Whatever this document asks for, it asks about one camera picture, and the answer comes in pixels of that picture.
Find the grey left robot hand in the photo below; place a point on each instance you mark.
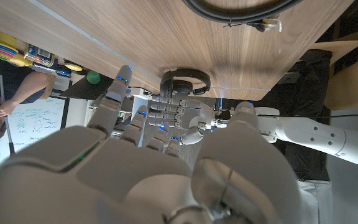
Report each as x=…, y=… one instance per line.
x=197, y=113

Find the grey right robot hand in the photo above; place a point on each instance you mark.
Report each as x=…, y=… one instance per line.
x=120, y=180

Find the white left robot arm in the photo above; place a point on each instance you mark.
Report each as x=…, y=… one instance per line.
x=306, y=130

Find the black headphones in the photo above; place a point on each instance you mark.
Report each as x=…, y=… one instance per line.
x=182, y=87

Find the dark side table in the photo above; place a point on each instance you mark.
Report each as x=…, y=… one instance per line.
x=79, y=91

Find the green ball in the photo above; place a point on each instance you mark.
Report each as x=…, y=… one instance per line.
x=93, y=77

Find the standing person black white clothes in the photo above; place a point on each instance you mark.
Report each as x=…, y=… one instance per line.
x=309, y=93

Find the small blue object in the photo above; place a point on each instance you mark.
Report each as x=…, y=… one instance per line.
x=63, y=73

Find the yellow disc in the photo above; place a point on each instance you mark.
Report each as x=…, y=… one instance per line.
x=73, y=67

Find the thin rod with black end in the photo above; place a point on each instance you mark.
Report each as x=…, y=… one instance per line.
x=6, y=124

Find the blue printed box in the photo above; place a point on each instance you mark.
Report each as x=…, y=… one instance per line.
x=39, y=55

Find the beige wooden chair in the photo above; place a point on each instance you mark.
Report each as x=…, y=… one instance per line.
x=353, y=87
x=337, y=46

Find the whiteboard with black frame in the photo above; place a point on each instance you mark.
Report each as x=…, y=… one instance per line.
x=39, y=118

